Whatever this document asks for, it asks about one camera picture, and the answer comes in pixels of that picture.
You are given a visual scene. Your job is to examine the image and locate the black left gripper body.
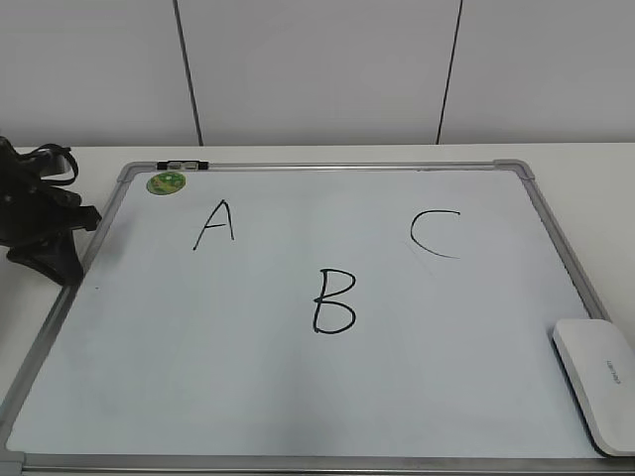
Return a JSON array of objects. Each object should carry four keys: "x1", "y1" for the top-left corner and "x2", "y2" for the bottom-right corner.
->
[{"x1": 1, "y1": 137, "x2": 101, "y2": 247}]

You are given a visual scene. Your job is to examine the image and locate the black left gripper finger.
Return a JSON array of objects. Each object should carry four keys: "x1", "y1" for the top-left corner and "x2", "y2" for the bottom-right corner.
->
[{"x1": 7, "y1": 232, "x2": 83, "y2": 286}]

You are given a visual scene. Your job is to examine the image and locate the white whiteboard eraser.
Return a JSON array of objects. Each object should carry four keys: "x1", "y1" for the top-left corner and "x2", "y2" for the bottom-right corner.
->
[{"x1": 553, "y1": 319, "x2": 634, "y2": 457}]

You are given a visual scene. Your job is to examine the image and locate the green round magnet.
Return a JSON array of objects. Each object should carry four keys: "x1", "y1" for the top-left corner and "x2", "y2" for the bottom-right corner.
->
[{"x1": 146, "y1": 172, "x2": 187, "y2": 196}]

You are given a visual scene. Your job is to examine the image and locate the white aluminium-framed whiteboard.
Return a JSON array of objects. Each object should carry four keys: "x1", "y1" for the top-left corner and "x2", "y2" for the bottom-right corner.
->
[{"x1": 1, "y1": 160, "x2": 634, "y2": 475}]

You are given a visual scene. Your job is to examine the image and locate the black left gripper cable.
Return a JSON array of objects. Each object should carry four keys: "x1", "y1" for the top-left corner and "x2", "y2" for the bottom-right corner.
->
[{"x1": 19, "y1": 143, "x2": 80, "y2": 189}]

